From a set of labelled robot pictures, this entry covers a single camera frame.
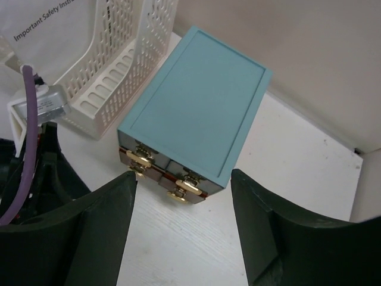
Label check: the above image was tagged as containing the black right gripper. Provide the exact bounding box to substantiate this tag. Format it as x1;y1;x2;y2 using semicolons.
1;122;137;285

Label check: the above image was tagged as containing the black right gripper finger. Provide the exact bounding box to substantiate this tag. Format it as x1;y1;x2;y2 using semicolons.
231;169;380;285

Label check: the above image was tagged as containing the white instruction booklet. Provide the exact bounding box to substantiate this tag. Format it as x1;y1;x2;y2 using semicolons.
1;1;98;85

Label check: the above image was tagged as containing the teal orange drawer box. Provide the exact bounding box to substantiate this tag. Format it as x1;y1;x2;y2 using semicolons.
117;27;272;204

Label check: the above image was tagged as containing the white plastic file organizer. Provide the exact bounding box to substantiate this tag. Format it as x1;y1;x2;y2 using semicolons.
0;0;179;141

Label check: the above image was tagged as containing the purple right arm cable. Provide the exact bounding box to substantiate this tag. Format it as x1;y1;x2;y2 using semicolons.
0;64;41;226

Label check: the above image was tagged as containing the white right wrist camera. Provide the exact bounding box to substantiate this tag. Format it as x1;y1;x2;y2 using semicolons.
7;84;73;157

